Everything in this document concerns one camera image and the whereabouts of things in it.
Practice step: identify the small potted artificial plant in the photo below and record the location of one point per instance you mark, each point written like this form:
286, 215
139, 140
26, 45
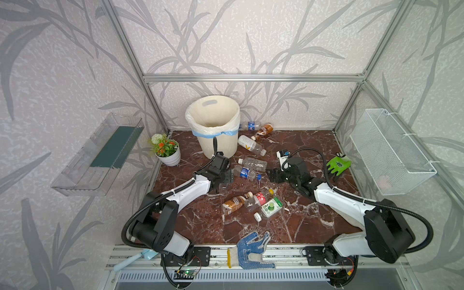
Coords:
167, 150

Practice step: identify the brown tea bottle white cap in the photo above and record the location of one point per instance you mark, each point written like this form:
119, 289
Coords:
235, 203

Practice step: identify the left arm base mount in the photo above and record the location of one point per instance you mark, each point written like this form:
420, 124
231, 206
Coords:
198, 256

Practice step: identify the white wire mesh basket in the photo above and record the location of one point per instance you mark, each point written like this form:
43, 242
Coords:
393, 159

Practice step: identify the clear crushed plastic bottle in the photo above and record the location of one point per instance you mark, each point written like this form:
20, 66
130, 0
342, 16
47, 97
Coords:
253, 164

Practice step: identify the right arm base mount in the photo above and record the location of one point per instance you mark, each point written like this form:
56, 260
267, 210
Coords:
320, 256

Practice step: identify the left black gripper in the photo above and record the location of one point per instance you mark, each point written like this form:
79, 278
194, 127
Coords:
223, 177

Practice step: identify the blue dotted knit glove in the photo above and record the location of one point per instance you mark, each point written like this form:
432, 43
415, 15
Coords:
248, 252

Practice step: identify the blue label crushed bottle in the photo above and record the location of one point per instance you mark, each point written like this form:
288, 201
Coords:
245, 173

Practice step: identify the clear acrylic wall shelf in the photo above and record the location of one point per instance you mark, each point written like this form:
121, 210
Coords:
95, 167

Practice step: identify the white bin liner bag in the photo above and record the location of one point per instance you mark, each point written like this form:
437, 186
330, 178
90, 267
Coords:
212, 116

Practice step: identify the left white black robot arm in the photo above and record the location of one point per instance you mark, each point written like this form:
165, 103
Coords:
152, 226

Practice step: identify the red label clear bottle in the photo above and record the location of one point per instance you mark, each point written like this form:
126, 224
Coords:
257, 200

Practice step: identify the cream plastic waste bin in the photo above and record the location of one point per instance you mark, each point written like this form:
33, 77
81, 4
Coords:
226, 144

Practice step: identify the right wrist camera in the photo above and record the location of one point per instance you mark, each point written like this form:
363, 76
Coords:
283, 156

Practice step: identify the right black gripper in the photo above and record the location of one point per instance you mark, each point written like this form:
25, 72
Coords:
281, 174

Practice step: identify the green black work glove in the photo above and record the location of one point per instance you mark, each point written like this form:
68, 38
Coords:
338, 164

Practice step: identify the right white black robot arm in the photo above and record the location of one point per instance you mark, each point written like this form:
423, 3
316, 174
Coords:
386, 231

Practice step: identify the white label bottle near bin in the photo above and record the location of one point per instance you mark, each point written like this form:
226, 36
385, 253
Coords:
251, 145

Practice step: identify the green label square bottle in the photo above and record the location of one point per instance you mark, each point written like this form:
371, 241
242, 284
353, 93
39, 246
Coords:
269, 209

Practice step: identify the green circuit board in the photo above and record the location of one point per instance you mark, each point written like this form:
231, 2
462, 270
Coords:
186, 274

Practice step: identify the light blue handled brush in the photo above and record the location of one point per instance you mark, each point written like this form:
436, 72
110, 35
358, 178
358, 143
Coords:
146, 254

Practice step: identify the brown tea bottle by wall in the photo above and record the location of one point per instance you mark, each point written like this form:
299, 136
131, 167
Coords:
265, 130

